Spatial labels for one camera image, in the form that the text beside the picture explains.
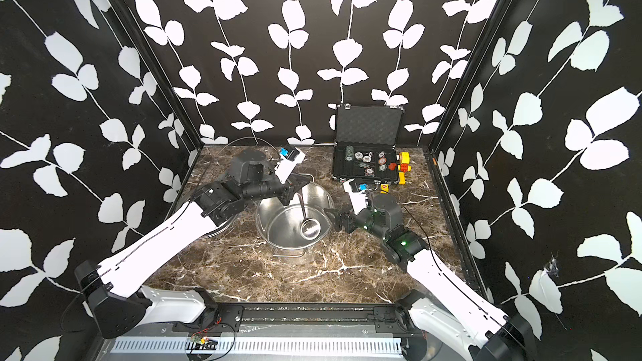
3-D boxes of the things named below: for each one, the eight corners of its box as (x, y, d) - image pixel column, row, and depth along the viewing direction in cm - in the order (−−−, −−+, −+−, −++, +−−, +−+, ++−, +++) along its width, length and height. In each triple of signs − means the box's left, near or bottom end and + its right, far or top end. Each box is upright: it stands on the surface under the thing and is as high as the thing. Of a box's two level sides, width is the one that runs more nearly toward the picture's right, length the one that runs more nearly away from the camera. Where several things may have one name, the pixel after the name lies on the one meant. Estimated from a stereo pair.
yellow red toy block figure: (398, 184, 109) (401, 176, 105) (396, 159, 119) (399, 151, 114) (410, 185, 109) (414, 177, 104) (407, 160, 118) (411, 152, 114)
